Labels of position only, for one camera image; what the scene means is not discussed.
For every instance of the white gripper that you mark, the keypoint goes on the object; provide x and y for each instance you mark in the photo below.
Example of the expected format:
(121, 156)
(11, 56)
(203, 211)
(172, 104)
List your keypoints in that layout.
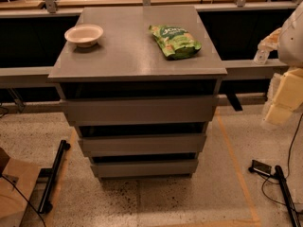
(292, 46)

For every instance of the grey drawer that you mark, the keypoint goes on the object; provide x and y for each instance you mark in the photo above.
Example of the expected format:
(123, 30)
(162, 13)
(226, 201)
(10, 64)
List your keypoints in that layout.
(140, 110)
(142, 144)
(142, 169)

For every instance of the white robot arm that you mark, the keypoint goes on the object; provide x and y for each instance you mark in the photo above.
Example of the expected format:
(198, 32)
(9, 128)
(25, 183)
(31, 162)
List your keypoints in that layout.
(290, 47)

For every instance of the grey drawer cabinet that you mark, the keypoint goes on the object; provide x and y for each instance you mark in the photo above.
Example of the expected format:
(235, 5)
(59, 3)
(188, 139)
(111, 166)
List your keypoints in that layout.
(127, 62)

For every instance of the grey bottom drawer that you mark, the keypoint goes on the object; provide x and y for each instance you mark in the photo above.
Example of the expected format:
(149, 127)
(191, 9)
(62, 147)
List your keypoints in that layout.
(142, 169)

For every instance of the grey top drawer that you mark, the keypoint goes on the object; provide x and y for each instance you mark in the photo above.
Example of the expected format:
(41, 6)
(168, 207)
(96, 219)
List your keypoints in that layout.
(140, 110)

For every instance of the small black floor box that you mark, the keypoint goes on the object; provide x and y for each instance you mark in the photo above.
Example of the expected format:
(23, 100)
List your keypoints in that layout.
(260, 168)

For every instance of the black stand leg right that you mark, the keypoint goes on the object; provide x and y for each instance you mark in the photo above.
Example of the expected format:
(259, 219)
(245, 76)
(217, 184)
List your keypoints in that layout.
(287, 197)

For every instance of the black stand leg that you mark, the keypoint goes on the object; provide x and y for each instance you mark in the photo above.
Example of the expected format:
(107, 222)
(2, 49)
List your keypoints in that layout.
(287, 197)
(50, 174)

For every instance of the green chip bag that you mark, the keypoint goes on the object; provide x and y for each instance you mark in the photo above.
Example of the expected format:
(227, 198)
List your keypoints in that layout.
(175, 42)

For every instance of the white paper bowl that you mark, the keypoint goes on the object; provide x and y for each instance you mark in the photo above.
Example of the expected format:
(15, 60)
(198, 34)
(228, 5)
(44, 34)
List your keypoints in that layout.
(83, 35)

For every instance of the black stand leg left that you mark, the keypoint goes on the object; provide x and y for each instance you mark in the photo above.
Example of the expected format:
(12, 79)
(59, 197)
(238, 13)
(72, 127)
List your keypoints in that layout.
(50, 174)

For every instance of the wooden board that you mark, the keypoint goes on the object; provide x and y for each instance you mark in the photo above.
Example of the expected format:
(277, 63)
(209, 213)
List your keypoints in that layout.
(16, 186)

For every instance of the grey metal rail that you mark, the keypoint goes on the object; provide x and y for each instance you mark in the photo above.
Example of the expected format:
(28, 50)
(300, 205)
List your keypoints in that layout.
(36, 77)

